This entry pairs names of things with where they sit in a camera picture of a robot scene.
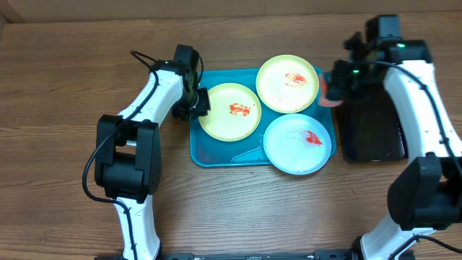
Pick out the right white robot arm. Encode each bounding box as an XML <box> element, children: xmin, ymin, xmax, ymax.
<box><xmin>326</xmin><ymin>37</ymin><xmax>461</xmax><ymax>259</ymax></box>

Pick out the pink sponge black scourer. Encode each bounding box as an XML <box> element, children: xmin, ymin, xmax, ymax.
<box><xmin>318</xmin><ymin>74</ymin><xmax>343</xmax><ymax>108</ymax></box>

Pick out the yellow plate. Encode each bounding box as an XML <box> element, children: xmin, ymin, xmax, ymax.
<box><xmin>199</xmin><ymin>83</ymin><xmax>262</xmax><ymax>142</ymax></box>
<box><xmin>256</xmin><ymin>55</ymin><xmax>320</xmax><ymax>113</ymax></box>

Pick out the black plastic tray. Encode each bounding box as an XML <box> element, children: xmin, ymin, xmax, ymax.
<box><xmin>336</xmin><ymin>77</ymin><xmax>407</xmax><ymax>163</ymax></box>

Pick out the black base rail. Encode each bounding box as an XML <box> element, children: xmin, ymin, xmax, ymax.
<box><xmin>157</xmin><ymin>250</ymin><xmax>360</xmax><ymax>260</ymax></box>

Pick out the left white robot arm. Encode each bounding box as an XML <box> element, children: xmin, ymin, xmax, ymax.
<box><xmin>82</xmin><ymin>58</ymin><xmax>210</xmax><ymax>259</ymax></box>

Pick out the light blue plate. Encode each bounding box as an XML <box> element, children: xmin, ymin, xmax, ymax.
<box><xmin>263</xmin><ymin>113</ymin><xmax>332</xmax><ymax>176</ymax></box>

